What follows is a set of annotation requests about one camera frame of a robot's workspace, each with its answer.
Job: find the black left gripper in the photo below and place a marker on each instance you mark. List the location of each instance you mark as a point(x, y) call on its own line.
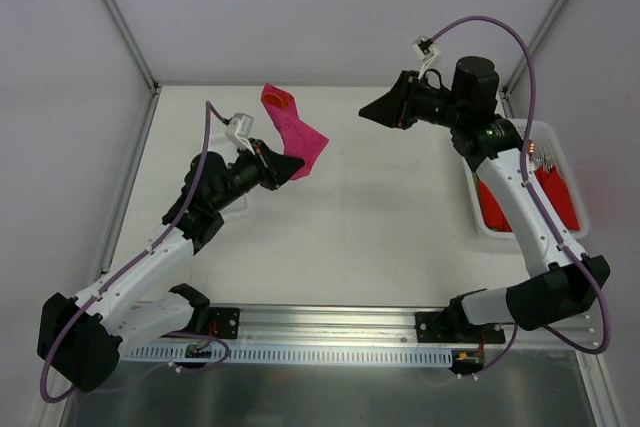
point(266, 167)

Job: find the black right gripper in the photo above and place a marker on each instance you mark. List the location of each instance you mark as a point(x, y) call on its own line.
point(406, 100)

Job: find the pink paper napkin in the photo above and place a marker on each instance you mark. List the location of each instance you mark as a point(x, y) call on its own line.
point(299, 139)

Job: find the orange plastic spoon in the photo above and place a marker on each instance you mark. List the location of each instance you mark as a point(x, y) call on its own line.
point(276, 99)

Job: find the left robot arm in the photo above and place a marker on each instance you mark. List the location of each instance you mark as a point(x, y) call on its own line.
point(84, 336)

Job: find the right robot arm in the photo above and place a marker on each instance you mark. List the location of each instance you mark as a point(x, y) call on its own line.
point(564, 280)

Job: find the small white plastic basket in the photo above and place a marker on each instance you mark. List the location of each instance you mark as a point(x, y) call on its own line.
point(227, 151)

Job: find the large white plastic basket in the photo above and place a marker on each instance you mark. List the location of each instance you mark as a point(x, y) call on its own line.
point(548, 154)

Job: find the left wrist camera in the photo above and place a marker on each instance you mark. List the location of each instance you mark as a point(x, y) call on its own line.
point(238, 131)

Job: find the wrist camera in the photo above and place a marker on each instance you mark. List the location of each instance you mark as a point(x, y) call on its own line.
point(238, 131)
point(476, 82)

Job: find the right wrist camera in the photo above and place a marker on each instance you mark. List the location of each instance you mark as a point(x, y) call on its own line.
point(476, 82)

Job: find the aluminium frame rail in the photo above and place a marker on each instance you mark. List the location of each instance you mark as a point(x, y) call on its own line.
point(377, 326)

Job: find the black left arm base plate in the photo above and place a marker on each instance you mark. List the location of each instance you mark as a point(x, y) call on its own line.
point(222, 322)

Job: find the white slotted cable duct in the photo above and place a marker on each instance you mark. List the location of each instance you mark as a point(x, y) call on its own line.
point(184, 352)

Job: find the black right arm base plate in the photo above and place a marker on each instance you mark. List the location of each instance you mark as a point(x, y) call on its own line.
point(443, 327)

